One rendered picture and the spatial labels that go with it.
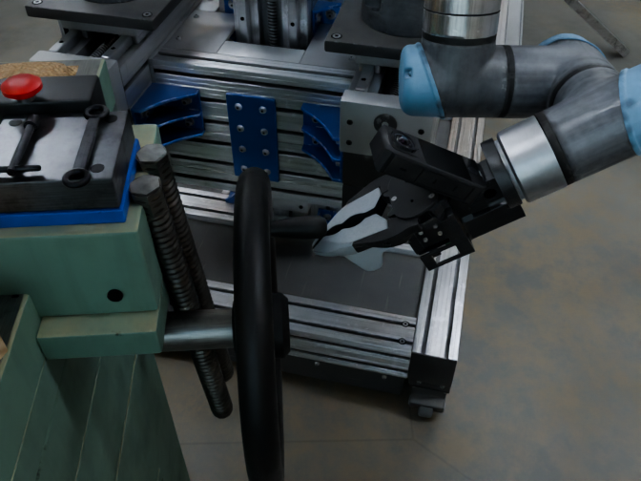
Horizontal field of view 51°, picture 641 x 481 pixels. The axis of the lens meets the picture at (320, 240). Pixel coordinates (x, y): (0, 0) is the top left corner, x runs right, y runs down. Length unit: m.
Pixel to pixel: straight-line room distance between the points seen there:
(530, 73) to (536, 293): 1.15
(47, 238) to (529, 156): 0.42
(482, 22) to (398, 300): 0.85
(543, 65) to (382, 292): 0.83
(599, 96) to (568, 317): 1.17
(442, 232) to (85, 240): 0.35
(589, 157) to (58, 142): 0.45
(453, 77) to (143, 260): 0.36
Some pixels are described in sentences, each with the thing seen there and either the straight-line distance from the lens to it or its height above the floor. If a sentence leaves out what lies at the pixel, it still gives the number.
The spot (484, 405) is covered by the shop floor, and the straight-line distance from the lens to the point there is 1.57.
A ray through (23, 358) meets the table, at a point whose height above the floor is 0.88.
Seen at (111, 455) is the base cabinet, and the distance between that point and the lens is 0.79.
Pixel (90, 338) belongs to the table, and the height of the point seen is 0.87.
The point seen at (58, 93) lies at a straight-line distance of 0.57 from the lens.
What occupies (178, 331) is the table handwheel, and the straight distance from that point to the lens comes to 0.61.
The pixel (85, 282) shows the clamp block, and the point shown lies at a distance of 0.55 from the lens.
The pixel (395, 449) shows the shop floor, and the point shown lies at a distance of 1.48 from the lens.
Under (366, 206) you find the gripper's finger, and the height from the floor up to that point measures 0.84.
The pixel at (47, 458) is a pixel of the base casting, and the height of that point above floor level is 0.79.
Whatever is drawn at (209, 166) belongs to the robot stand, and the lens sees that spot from 1.29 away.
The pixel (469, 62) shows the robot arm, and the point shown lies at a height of 0.96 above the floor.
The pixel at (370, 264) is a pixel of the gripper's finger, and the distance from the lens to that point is 0.70.
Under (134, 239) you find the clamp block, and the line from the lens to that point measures 0.50.
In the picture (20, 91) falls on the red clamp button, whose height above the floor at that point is 1.02.
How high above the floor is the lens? 1.29
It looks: 44 degrees down
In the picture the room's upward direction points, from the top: straight up
